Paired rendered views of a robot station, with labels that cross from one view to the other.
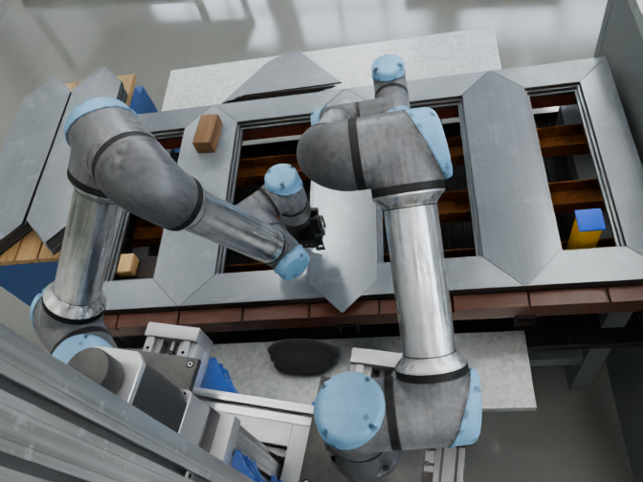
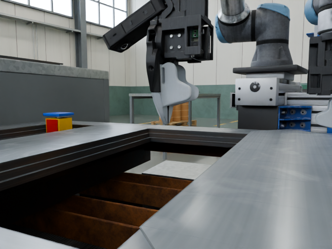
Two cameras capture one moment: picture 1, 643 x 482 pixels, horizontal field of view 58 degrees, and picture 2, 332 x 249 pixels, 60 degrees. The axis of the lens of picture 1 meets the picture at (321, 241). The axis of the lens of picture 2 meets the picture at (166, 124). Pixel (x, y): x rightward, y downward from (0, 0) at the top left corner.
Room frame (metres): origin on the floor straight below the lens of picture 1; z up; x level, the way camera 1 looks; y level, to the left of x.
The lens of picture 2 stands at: (1.44, -0.25, 0.94)
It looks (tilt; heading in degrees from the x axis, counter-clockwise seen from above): 6 degrees down; 185
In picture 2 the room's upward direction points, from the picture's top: straight up
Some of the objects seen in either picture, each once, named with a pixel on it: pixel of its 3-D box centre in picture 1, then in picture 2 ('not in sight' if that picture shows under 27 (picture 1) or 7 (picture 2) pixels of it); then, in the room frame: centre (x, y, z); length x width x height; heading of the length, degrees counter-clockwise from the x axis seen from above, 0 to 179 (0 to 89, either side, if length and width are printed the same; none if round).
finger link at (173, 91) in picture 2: not in sight; (173, 94); (1.01, -0.28, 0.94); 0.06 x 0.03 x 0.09; 72
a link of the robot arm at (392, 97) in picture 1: (386, 114); not in sight; (0.90, -0.23, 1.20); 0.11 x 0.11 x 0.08; 75
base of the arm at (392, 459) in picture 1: (362, 433); (271, 55); (0.30, 0.05, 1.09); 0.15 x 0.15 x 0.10
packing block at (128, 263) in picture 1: (126, 265); not in sight; (1.08, 0.57, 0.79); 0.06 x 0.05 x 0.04; 161
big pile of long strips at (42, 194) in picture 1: (55, 155); not in sight; (1.62, 0.76, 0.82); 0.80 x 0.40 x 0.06; 161
